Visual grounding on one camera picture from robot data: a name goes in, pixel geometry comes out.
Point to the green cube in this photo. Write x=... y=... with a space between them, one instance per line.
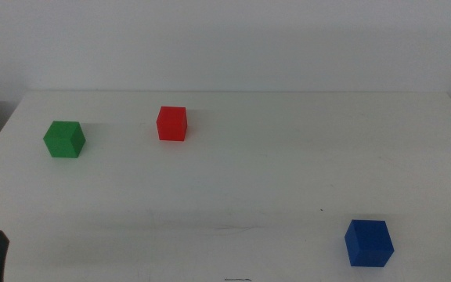
x=64 y=140

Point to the red cube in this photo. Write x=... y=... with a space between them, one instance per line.
x=171 y=124

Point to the blue cube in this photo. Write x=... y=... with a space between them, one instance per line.
x=368 y=244

